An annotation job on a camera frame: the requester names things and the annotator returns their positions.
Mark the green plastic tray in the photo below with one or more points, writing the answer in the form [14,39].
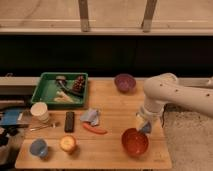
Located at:
[47,87]

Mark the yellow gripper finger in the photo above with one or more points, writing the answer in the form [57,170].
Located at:
[149,127]
[139,122]

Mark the blue box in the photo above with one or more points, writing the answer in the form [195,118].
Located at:
[11,117]

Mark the pale corn husk piece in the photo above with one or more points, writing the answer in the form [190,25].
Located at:
[62,97]

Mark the dark handled brush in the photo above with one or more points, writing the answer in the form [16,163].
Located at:
[61,81]

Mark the black remote control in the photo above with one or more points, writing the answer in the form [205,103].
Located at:
[69,122]

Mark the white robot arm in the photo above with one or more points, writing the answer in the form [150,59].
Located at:
[165,88]

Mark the pine cone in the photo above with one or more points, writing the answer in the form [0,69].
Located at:
[79,84]

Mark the red bowl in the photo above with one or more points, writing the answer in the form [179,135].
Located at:
[134,143]

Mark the blue sponge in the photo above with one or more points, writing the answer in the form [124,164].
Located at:
[144,129]

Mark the red chili pepper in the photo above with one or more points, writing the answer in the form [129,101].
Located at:
[95,130]

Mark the metal spoon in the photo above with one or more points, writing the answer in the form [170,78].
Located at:
[52,125]

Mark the white paper cup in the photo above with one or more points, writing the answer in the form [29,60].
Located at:
[40,111]

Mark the crumpled blue cloth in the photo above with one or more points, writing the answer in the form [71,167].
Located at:
[91,116]

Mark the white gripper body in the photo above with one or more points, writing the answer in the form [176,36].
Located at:
[144,115]

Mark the purple bowl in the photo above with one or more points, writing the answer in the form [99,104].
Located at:
[125,82]

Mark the blue cup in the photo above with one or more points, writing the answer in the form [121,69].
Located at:
[39,148]

